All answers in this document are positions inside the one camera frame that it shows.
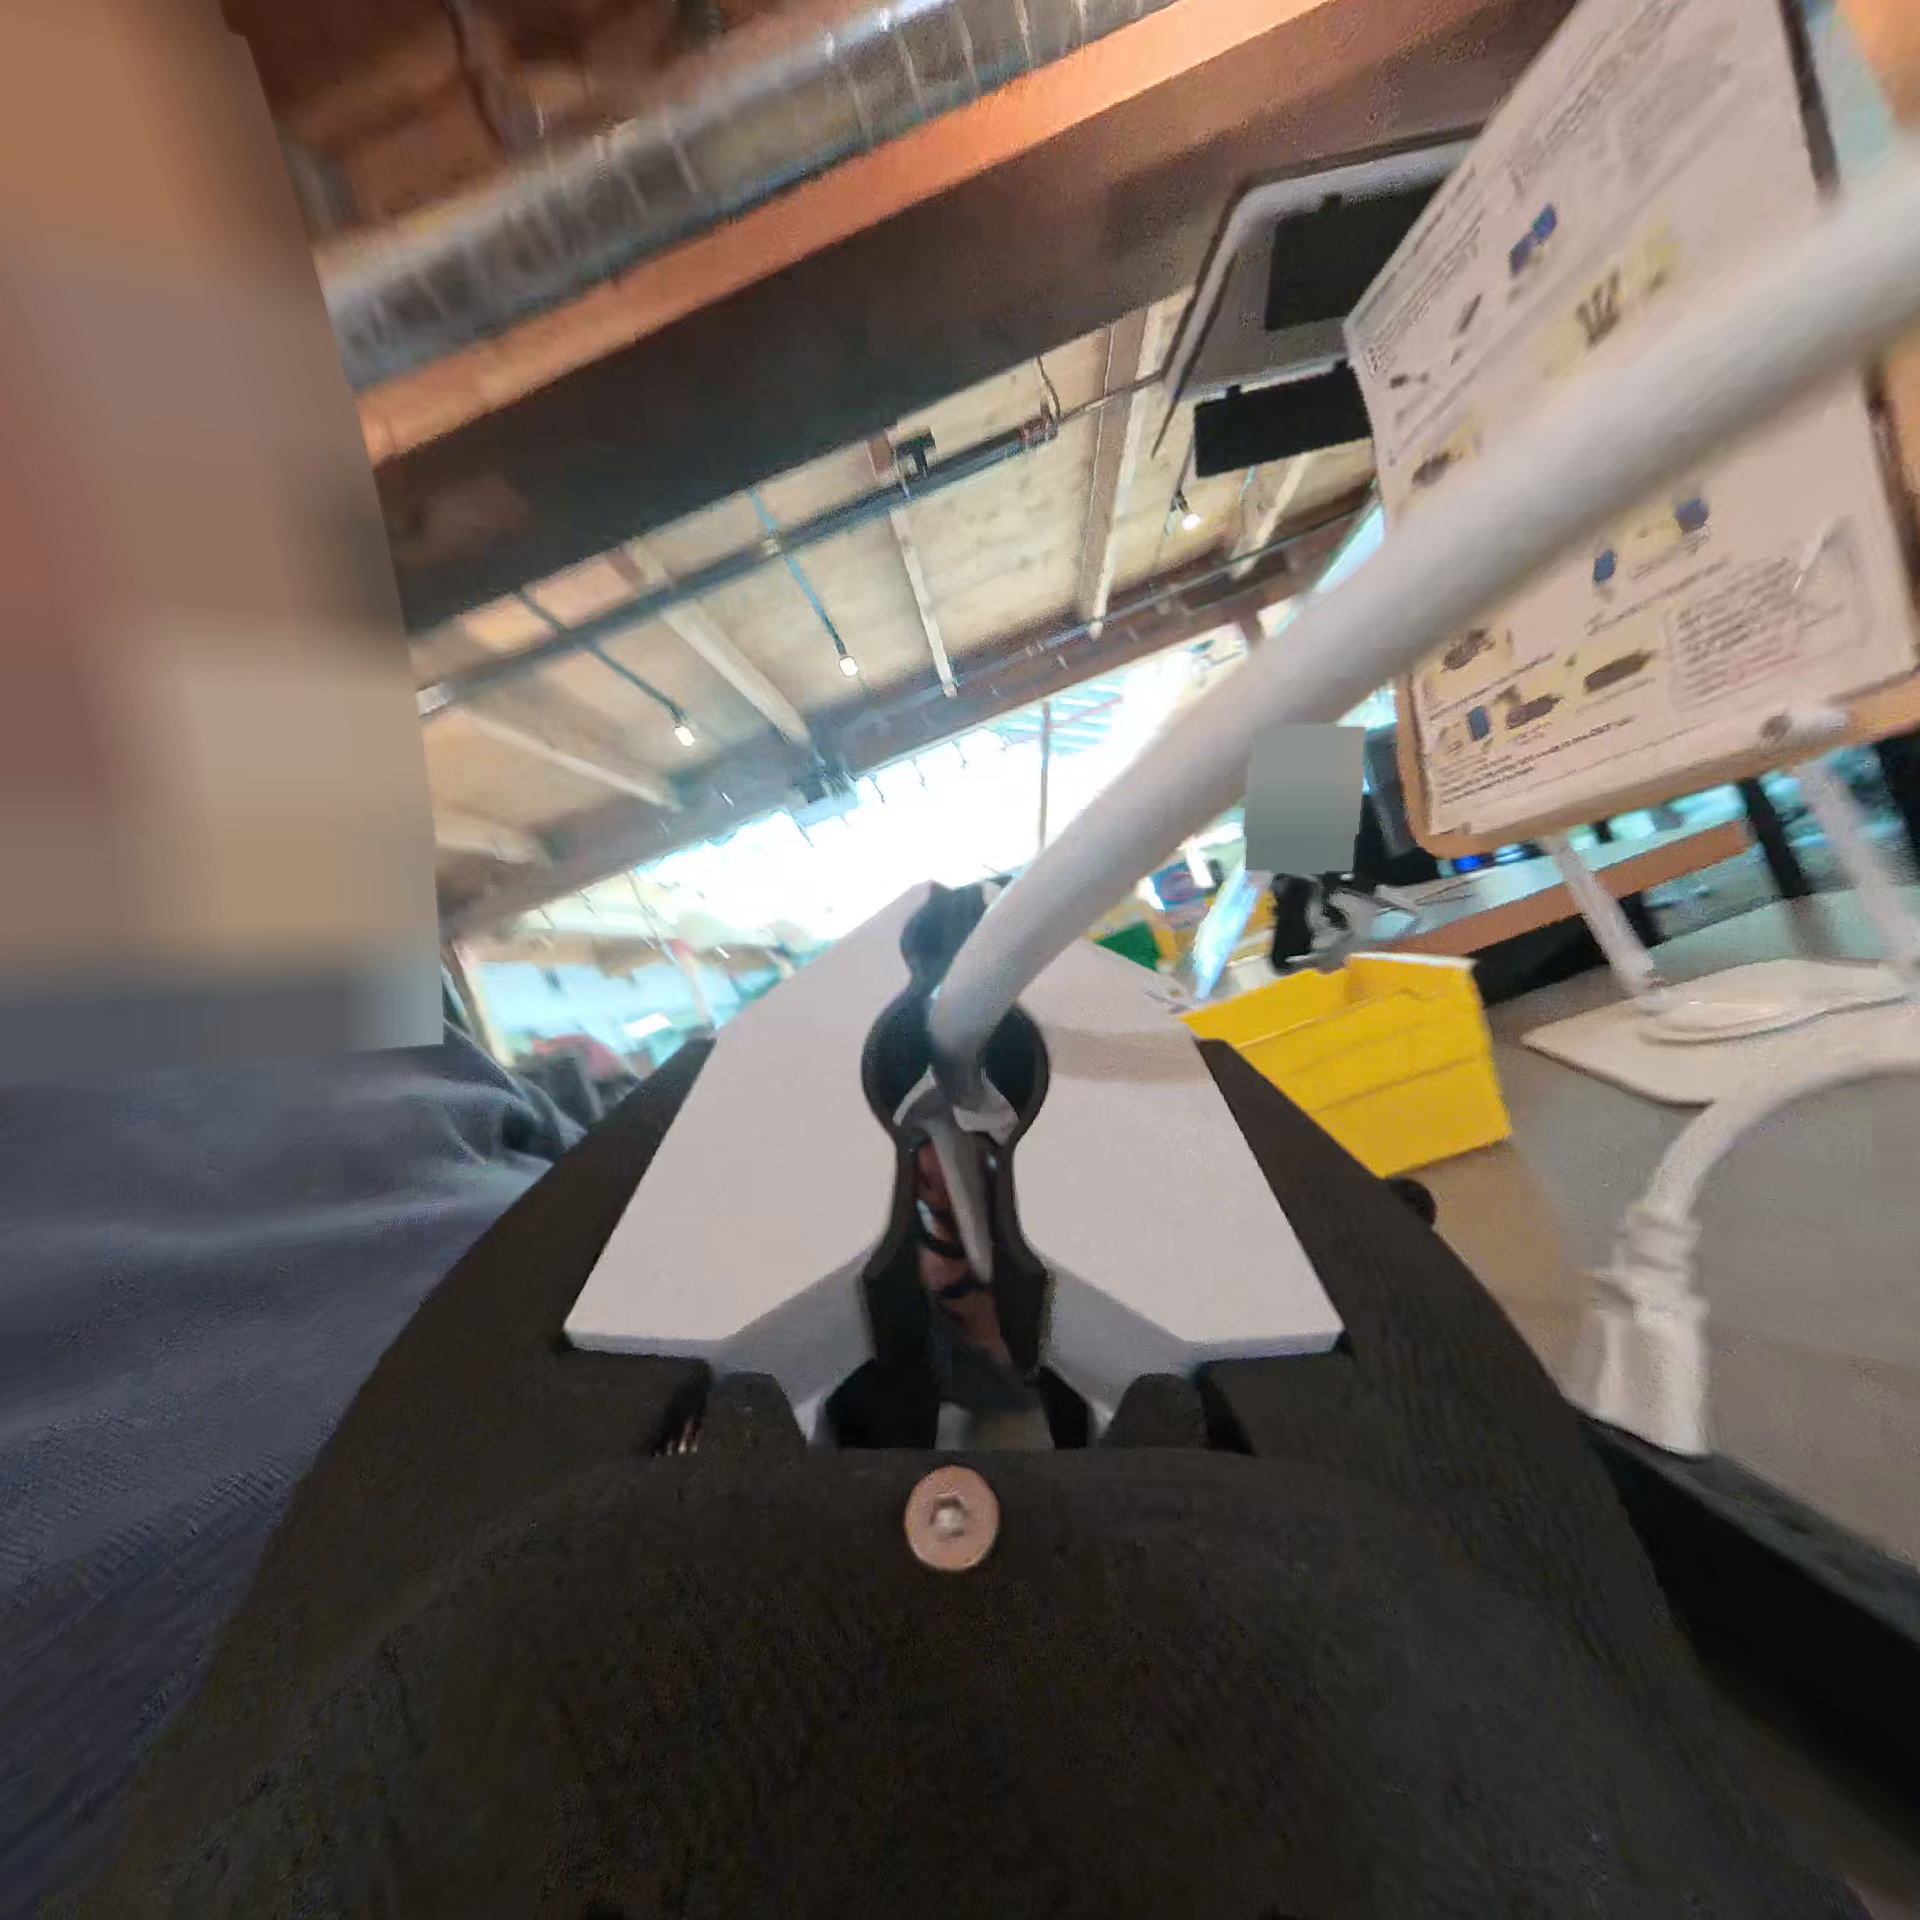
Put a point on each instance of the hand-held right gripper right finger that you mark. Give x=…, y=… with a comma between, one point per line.
x=1185, y=1215

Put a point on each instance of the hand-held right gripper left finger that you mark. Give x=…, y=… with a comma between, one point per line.
x=705, y=1215

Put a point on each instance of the yellow plastic bin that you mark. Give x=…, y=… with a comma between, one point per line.
x=1364, y=1049

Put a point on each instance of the small black desk object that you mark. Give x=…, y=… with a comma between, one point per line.
x=1320, y=914

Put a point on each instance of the person's blue clothing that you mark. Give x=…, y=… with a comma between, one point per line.
x=224, y=1350

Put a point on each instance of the white document stand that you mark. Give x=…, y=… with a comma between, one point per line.
x=1723, y=1021

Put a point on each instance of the printed instruction sheet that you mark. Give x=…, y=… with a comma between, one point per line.
x=1723, y=629

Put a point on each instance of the white framed monitor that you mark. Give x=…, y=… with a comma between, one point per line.
x=1243, y=271

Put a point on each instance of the silver ventilation duct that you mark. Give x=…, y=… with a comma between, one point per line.
x=675, y=165

